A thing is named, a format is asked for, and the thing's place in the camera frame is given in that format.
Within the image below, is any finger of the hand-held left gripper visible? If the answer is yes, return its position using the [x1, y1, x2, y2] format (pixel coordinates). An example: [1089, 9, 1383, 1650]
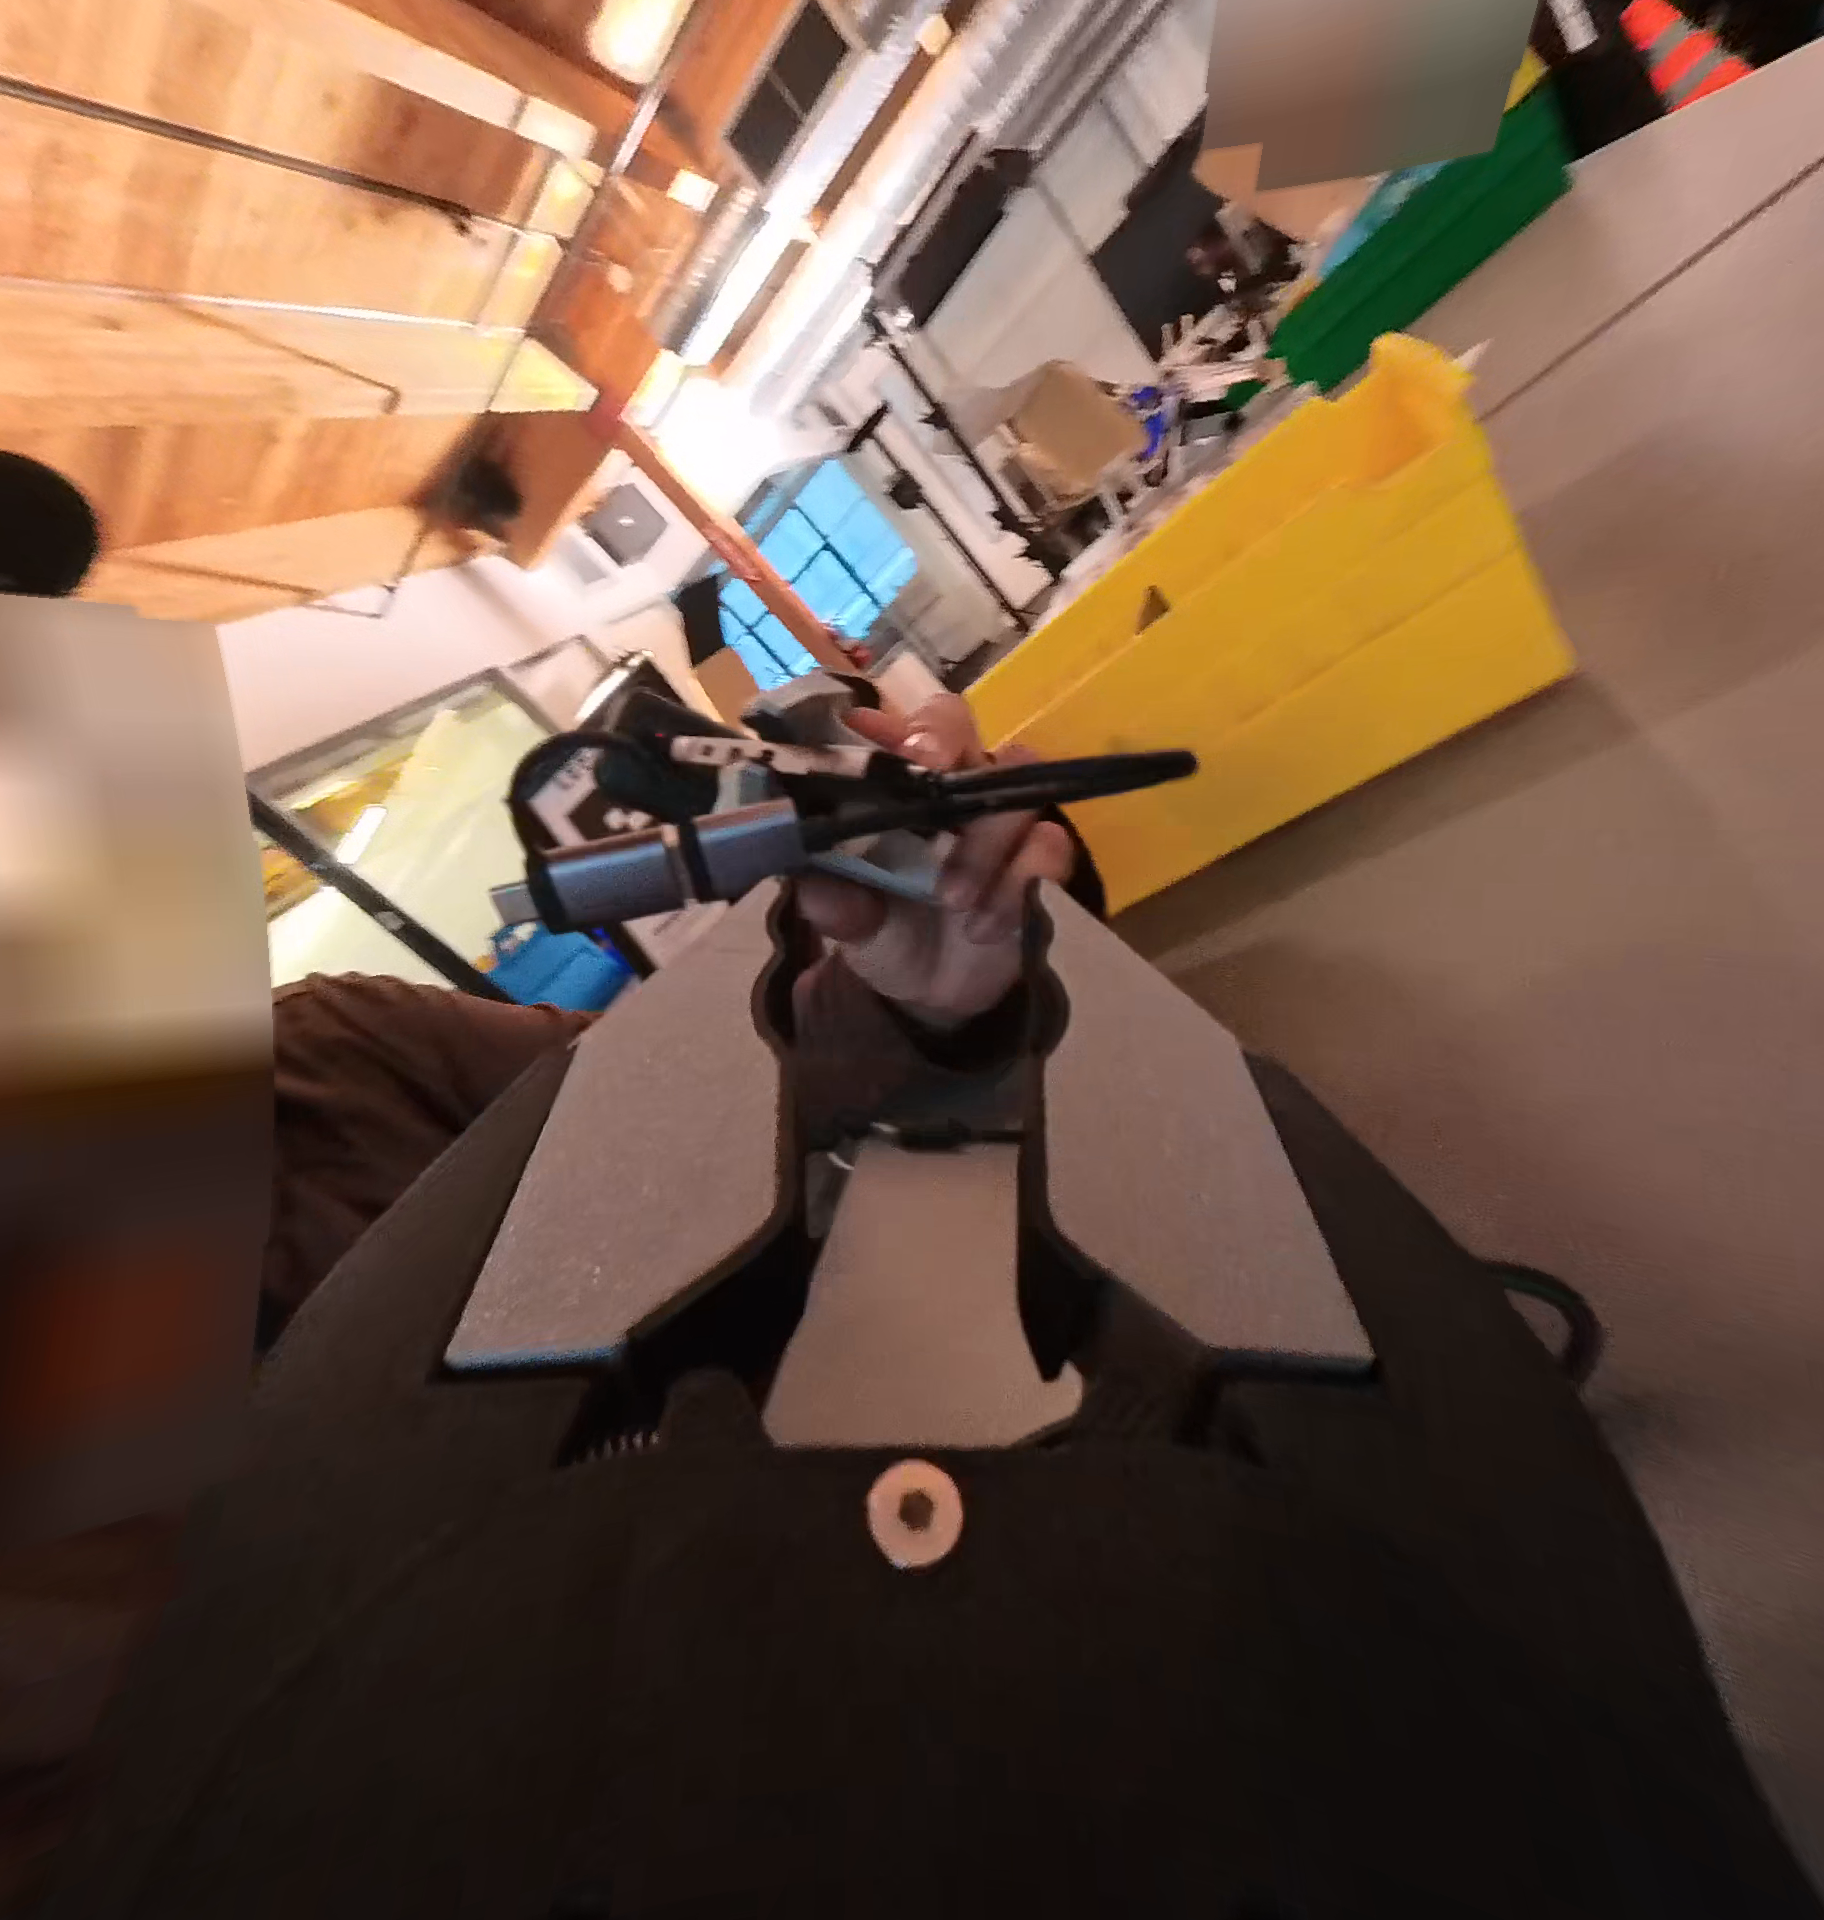
[809, 849, 947, 909]
[792, 747, 1203, 847]

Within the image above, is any cardboard box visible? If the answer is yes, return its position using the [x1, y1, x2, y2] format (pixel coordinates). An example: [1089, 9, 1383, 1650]
[999, 359, 1158, 515]

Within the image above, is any green plastic bin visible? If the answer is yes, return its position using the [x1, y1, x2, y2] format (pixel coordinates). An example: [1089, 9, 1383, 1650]
[1268, 87, 1578, 393]

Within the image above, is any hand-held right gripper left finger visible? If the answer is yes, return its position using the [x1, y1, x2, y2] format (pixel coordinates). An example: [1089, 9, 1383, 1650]
[443, 883, 816, 1368]

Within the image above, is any glass-fronted cabinet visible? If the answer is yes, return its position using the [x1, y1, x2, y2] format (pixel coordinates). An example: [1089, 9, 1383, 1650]
[248, 645, 661, 1008]

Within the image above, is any blue-lit window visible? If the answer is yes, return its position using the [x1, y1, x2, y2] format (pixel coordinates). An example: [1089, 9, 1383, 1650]
[713, 453, 924, 691]

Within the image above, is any blue box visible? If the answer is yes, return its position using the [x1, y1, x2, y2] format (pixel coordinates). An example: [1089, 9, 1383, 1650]
[480, 920, 633, 1008]

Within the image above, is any person's left hand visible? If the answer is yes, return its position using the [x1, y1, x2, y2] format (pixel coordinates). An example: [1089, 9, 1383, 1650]
[792, 690, 1083, 1034]

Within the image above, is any orange striped cone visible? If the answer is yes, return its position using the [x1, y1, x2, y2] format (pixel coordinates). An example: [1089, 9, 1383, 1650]
[1614, 0, 1758, 110]

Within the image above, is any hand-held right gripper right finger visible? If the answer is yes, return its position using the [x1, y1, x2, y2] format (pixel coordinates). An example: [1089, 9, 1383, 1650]
[1016, 883, 1376, 1381]

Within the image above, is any yellow plastic bin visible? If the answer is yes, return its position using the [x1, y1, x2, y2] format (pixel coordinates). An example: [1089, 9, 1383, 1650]
[968, 331, 1578, 916]

